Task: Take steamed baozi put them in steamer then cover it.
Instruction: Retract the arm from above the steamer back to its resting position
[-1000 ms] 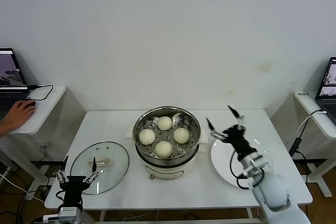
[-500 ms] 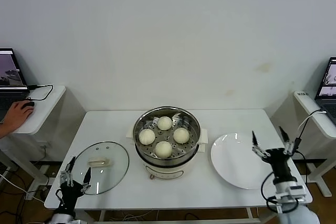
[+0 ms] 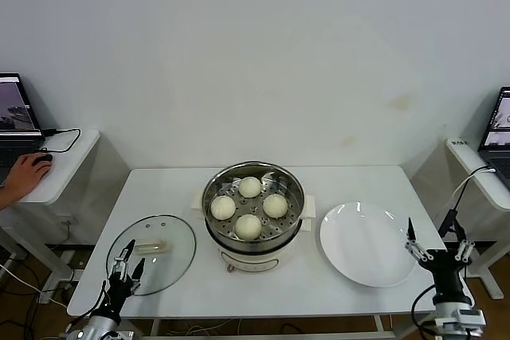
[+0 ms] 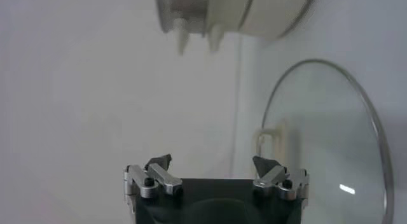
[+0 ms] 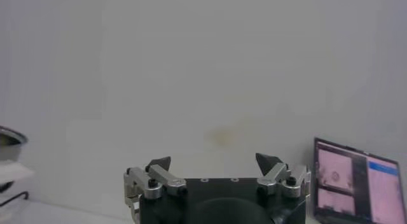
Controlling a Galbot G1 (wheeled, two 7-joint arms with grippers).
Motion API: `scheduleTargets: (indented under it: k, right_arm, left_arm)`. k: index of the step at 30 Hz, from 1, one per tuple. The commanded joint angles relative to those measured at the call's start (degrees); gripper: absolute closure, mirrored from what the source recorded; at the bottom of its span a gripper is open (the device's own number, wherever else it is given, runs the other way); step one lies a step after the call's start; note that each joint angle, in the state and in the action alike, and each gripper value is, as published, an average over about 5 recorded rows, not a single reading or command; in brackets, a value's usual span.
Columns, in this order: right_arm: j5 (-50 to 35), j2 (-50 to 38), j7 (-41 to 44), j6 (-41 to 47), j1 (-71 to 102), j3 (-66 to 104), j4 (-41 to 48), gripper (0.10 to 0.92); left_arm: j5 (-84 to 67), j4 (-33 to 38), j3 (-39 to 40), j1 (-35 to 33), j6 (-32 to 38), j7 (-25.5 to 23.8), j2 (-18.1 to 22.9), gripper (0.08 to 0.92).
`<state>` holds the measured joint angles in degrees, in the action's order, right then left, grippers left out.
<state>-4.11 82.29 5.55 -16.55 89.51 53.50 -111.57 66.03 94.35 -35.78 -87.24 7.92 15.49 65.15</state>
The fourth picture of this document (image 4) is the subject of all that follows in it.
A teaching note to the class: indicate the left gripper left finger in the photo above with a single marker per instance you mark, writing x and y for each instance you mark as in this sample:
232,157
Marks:
163,177

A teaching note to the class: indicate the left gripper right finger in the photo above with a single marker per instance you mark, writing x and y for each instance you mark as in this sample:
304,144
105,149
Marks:
270,177

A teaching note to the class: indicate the round glass lid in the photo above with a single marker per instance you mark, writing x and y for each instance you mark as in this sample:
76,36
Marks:
318,149

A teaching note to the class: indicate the cream electric cooker pot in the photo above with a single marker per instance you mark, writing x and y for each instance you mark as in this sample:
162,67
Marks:
270,12

